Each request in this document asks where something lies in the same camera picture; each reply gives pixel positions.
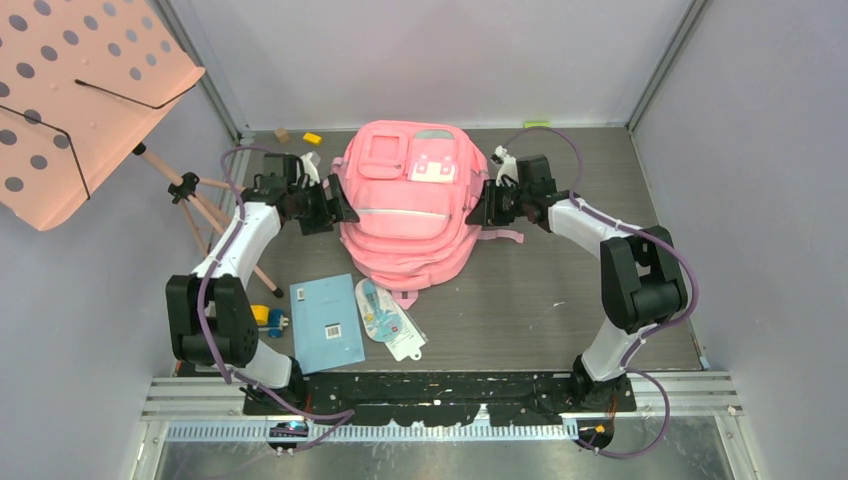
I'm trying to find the pink perforated music stand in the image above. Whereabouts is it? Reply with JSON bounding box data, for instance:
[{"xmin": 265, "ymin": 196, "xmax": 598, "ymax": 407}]
[{"xmin": 0, "ymin": 0, "xmax": 285, "ymax": 299}]

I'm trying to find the small wooden cube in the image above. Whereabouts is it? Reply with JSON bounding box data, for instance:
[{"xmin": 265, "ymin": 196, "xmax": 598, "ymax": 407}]
[{"xmin": 274, "ymin": 127, "xmax": 291, "ymax": 144}]

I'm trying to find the packaged blue correction tape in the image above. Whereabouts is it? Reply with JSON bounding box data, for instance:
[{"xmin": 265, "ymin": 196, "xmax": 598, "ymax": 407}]
[{"xmin": 354, "ymin": 279, "xmax": 427, "ymax": 362}]

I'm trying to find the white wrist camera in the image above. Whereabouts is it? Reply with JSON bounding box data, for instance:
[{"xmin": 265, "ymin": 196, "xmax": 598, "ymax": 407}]
[
  {"xmin": 295, "ymin": 151, "xmax": 321, "ymax": 188},
  {"xmin": 492, "ymin": 146, "xmax": 518, "ymax": 186}
]

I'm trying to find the pink student backpack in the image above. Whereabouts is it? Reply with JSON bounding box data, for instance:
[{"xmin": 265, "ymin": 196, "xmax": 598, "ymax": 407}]
[{"xmin": 331, "ymin": 120, "xmax": 524, "ymax": 309}]

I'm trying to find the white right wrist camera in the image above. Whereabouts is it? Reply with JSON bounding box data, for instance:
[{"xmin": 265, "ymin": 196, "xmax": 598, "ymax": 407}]
[{"xmin": 492, "ymin": 146, "xmax": 518, "ymax": 186}]

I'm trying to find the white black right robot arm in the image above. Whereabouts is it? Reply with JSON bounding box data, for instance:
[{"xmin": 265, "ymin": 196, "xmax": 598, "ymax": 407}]
[{"xmin": 466, "ymin": 148, "xmax": 697, "ymax": 411}]

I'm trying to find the light blue notebook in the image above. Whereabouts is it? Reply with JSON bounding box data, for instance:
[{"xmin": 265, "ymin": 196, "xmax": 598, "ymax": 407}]
[{"xmin": 290, "ymin": 274, "xmax": 365, "ymax": 375}]

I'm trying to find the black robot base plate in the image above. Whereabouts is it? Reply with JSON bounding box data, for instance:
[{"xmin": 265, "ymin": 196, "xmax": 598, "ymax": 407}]
[{"xmin": 241, "ymin": 371, "xmax": 636, "ymax": 427}]

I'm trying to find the white slotted cable duct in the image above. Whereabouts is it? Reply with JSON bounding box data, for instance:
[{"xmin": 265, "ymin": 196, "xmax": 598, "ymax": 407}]
[{"xmin": 165, "ymin": 419, "xmax": 579, "ymax": 443}]

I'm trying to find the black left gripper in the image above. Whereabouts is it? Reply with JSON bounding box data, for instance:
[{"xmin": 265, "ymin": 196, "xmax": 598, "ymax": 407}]
[{"xmin": 289, "ymin": 175, "xmax": 358, "ymax": 236}]

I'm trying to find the small yellow block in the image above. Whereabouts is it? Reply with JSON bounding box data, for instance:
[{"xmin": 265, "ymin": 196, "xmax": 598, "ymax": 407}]
[{"xmin": 302, "ymin": 132, "xmax": 323, "ymax": 146}]

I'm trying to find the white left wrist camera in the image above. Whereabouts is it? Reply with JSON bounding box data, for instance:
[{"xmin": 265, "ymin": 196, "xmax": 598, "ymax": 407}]
[{"xmin": 295, "ymin": 151, "xmax": 321, "ymax": 188}]

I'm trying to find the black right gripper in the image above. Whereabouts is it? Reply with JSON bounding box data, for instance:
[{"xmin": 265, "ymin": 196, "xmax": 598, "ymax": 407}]
[{"xmin": 465, "ymin": 179, "xmax": 531, "ymax": 227}]

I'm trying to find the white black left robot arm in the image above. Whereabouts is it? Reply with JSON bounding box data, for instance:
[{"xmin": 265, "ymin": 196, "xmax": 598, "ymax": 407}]
[{"xmin": 165, "ymin": 152, "xmax": 359, "ymax": 414}]

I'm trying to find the yellow blue toy car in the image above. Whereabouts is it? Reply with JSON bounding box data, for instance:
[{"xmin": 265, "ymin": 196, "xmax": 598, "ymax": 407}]
[{"xmin": 251, "ymin": 304, "xmax": 290, "ymax": 338}]

